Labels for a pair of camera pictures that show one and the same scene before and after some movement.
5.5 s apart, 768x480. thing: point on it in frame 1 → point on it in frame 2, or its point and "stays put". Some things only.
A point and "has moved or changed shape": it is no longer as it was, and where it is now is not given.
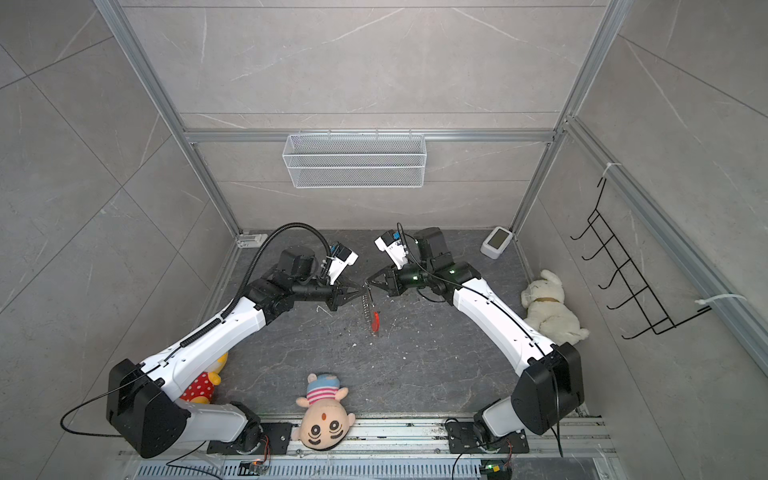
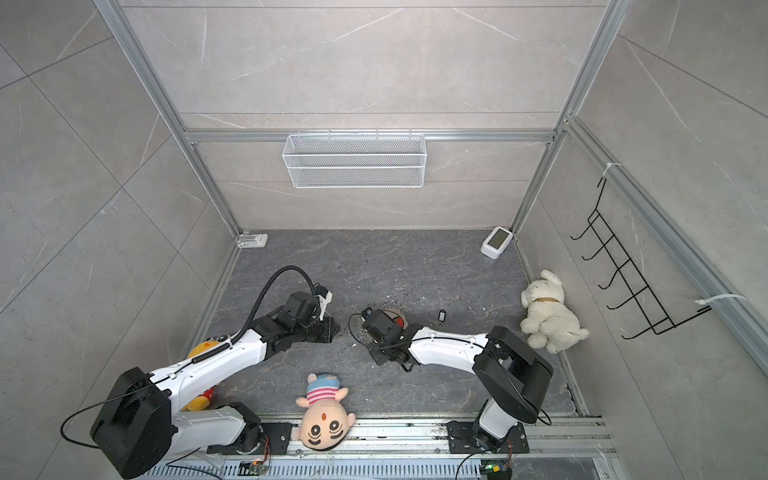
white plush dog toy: (548, 314) stays put
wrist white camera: (342, 258) → (323, 304)
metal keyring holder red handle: (373, 318) has moved or changed shape
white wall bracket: (250, 240) stays put
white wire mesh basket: (354, 161) stays put
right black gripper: (398, 287) → (376, 356)
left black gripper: (340, 294) → (330, 332)
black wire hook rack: (623, 264) stays put
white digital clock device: (496, 242) stays put
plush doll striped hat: (325, 421) stays put
